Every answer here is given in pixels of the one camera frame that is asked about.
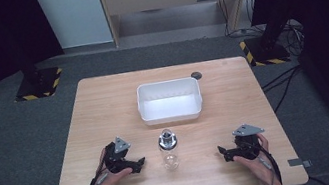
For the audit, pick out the white plastic bin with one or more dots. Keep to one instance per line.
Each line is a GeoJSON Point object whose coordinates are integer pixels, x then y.
{"type": "Point", "coordinates": [169, 101]}

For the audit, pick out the black stand with striped base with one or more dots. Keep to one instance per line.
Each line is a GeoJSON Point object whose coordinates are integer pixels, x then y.
{"type": "Point", "coordinates": [39, 83]}
{"type": "Point", "coordinates": [267, 50]}

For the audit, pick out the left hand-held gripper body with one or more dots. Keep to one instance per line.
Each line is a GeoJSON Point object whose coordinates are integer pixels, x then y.
{"type": "Point", "coordinates": [115, 156]}

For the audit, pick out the grey table edge bracket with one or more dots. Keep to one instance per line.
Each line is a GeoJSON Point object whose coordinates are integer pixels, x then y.
{"type": "Point", "coordinates": [299, 162]}

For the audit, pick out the dark round table grommet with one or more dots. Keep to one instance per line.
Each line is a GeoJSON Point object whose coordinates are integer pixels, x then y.
{"type": "Point", "coordinates": [196, 75]}

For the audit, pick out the white panel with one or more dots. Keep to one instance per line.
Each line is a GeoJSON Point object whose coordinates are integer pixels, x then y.
{"type": "Point", "coordinates": [73, 16]}

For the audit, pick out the person's right hand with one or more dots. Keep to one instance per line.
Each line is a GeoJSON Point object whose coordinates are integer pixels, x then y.
{"type": "Point", "coordinates": [256, 166]}

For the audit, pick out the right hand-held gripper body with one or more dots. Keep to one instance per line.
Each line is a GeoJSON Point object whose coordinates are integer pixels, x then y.
{"type": "Point", "coordinates": [249, 144]}

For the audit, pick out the clear bottle with silver collar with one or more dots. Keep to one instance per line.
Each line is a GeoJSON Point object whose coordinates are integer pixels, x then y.
{"type": "Point", "coordinates": [168, 147]}

